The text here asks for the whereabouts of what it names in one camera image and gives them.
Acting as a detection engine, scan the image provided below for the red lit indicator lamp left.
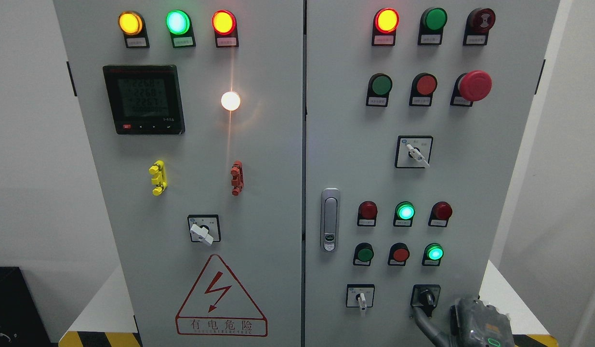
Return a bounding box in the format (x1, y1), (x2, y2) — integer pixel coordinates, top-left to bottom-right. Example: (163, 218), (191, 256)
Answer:
(212, 9), (238, 48)

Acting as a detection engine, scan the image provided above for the yellow indicator lamp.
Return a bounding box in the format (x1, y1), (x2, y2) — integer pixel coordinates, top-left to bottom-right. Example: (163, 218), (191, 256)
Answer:
(118, 11), (150, 48)

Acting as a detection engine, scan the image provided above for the yellow terminal connector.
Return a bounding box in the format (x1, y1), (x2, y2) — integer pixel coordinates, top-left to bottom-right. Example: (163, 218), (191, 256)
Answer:
(149, 160), (168, 196)

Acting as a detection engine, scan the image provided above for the red lit indicator lamp right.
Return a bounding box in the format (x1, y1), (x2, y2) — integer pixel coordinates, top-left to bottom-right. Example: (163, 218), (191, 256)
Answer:
(371, 7), (399, 46)

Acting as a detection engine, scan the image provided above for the black digital power meter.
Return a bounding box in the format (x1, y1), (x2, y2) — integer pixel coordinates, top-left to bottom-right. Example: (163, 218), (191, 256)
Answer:
(103, 65), (185, 135)

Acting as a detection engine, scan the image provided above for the red emergency stop button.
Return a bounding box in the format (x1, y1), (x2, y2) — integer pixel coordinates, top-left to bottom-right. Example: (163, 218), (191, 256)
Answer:
(450, 70), (492, 107)

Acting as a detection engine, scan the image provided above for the red push button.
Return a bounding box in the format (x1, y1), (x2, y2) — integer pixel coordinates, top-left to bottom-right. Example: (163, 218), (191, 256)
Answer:
(387, 242), (410, 266)
(408, 73), (437, 107)

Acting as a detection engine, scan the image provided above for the green unlit indicator lamp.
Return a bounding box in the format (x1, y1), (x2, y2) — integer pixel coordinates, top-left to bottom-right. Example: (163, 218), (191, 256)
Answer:
(418, 7), (449, 45)

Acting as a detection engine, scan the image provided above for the green lit lamp middle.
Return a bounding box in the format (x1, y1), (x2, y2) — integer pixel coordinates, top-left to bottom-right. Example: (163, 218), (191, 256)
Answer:
(393, 200), (415, 227)

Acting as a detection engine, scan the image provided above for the white-handled selector switch lower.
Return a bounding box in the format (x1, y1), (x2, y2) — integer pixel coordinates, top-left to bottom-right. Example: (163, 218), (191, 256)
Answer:
(345, 283), (376, 317)

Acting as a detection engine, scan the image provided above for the red terminal connector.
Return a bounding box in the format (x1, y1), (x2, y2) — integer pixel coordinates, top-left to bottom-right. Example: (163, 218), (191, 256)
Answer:
(230, 160), (244, 196)

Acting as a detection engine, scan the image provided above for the green push button lower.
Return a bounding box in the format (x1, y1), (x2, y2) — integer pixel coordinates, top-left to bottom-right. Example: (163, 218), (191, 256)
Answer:
(353, 242), (374, 266)

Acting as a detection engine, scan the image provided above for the red push button upper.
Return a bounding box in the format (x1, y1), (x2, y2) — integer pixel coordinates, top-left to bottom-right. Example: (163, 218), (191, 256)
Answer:
(408, 73), (437, 107)

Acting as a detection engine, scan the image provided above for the white lit indicator lamp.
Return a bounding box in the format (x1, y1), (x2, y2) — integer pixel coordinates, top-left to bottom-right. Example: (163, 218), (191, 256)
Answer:
(221, 91), (241, 112)

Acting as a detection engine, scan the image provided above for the green lit indicator lamp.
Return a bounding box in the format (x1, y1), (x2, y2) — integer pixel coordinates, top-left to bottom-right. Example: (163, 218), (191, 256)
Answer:
(165, 10), (196, 48)

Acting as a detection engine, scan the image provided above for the white-handled selector switch upper right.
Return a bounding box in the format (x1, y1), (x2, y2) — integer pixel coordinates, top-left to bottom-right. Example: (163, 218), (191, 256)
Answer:
(395, 135), (434, 169)

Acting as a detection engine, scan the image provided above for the green lit button lower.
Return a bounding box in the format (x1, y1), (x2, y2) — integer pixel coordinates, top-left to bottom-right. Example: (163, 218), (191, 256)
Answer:
(422, 242), (444, 267)

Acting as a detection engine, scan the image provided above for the red electric hazard sticker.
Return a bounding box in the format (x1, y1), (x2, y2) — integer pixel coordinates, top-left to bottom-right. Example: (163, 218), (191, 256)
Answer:
(175, 254), (268, 337)

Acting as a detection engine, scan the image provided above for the black knob rotary switch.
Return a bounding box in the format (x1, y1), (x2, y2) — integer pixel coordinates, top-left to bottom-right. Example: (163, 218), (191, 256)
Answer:
(411, 285), (441, 318)

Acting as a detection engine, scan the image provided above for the black box on floor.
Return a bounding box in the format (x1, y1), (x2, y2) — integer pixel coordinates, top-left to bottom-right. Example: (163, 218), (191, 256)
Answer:
(0, 267), (52, 347)

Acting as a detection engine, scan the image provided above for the red push button lower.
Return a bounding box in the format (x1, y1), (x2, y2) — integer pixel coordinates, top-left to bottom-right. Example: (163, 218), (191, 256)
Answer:
(387, 242), (410, 266)

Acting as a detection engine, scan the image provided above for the grey cabinet right door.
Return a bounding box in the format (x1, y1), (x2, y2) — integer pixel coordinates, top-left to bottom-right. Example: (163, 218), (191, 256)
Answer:
(304, 0), (560, 347)

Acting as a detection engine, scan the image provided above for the dark red lamp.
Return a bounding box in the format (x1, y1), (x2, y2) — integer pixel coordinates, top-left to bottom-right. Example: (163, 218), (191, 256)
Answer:
(357, 200), (377, 227)
(428, 200), (453, 227)

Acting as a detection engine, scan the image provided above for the silver door latch handle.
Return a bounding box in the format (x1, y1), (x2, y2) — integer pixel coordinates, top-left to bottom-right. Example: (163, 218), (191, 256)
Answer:
(320, 187), (341, 252)

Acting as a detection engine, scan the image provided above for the green push button upper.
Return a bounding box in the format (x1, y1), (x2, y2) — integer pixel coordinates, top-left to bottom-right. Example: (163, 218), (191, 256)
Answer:
(366, 73), (393, 107)

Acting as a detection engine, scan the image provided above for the white-handled selector switch left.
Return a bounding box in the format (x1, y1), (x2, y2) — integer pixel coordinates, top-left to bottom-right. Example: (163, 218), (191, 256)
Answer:
(187, 214), (222, 246)

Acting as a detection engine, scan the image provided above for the white-handled selector switch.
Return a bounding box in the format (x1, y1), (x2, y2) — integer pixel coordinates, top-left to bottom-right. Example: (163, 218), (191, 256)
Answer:
(395, 135), (434, 169)
(345, 283), (376, 317)
(187, 214), (222, 246)

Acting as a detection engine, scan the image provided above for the grey cabinet left door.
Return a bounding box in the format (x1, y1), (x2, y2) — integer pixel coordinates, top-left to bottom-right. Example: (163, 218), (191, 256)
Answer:
(53, 0), (304, 347)

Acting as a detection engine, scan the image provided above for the green push button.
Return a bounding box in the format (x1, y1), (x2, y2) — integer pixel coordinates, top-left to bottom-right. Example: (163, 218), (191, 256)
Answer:
(353, 242), (374, 266)
(366, 73), (393, 107)

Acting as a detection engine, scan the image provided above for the dark red buzzer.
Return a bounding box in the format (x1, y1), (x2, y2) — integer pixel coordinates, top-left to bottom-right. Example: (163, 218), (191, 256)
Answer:
(463, 7), (496, 46)

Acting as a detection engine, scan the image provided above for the red lit indicator lamp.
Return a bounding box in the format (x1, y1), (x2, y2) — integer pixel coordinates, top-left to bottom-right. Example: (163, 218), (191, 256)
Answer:
(371, 7), (399, 46)
(212, 9), (238, 48)

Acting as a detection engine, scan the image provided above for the dark red lamp left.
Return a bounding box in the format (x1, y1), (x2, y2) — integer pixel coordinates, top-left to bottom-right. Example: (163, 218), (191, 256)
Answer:
(357, 200), (377, 227)

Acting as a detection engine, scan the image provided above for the dark red lamp right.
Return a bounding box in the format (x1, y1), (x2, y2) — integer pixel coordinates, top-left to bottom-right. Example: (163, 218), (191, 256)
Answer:
(428, 200), (453, 227)

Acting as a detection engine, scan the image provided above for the grey cabinet door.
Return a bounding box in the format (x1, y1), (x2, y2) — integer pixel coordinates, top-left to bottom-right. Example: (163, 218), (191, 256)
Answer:
(53, 0), (304, 347)
(304, 0), (560, 347)

